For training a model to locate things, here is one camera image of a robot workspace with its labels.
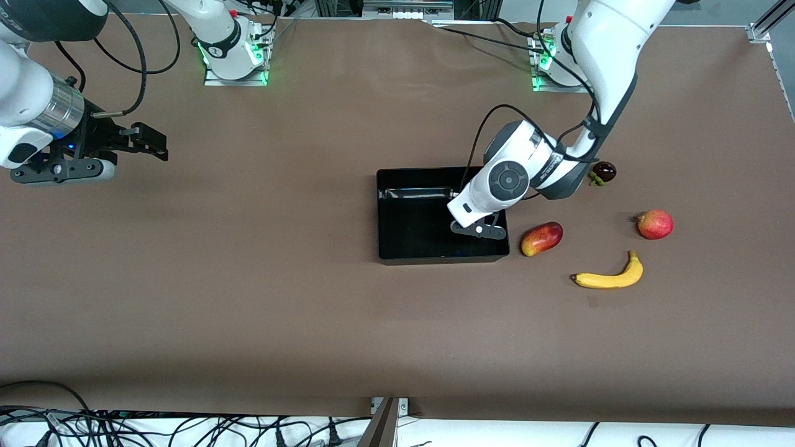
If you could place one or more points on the yellow banana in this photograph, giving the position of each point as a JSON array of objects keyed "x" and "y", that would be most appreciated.
[{"x": 608, "y": 281}]

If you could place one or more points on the aluminium arm base plate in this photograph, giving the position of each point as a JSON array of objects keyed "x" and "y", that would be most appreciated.
[
  {"x": 214, "y": 80},
  {"x": 537, "y": 84}
]

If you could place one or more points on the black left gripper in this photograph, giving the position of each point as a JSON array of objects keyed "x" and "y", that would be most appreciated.
[{"x": 489, "y": 220}]

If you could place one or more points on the small silver bracket plate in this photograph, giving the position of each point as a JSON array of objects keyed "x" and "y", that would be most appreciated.
[{"x": 404, "y": 406}]

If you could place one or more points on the aluminium corner profile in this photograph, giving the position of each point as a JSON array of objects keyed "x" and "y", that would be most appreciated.
[{"x": 764, "y": 28}]

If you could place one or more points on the black plastic box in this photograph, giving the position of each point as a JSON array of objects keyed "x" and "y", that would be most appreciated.
[{"x": 410, "y": 239}]

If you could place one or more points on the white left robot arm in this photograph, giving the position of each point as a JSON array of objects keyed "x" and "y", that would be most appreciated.
[{"x": 615, "y": 49}]

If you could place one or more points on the white power strip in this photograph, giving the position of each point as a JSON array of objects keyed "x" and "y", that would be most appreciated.
[{"x": 407, "y": 12}]

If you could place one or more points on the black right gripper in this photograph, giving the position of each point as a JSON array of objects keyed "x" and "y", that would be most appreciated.
[{"x": 99, "y": 138}]

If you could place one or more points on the grey metal strut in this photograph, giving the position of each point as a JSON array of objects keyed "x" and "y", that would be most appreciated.
[{"x": 380, "y": 429}]

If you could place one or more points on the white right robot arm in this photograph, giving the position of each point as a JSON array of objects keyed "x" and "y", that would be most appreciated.
[{"x": 25, "y": 87}]

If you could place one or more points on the dark purple mangosteen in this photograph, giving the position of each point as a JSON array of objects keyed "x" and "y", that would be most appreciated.
[{"x": 605, "y": 172}]

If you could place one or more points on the red yellow mango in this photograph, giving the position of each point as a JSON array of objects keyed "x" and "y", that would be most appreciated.
[{"x": 541, "y": 239}]

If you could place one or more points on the red apple right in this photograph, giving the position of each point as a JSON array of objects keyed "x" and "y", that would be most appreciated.
[{"x": 655, "y": 225}]

